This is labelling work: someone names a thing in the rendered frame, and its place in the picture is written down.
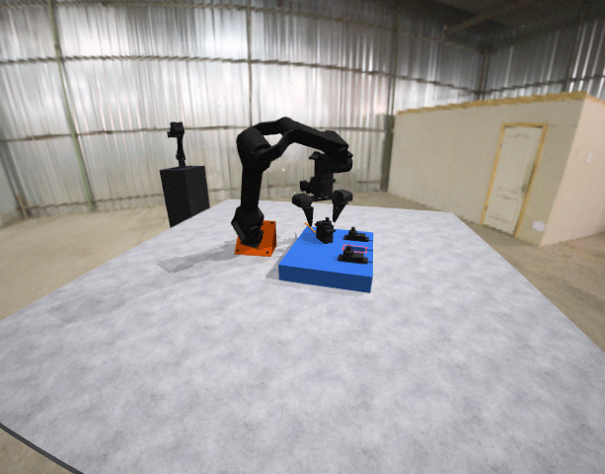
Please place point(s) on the blue flat deck plate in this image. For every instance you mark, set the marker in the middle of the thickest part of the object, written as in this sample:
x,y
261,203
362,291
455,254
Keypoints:
x,y
346,263

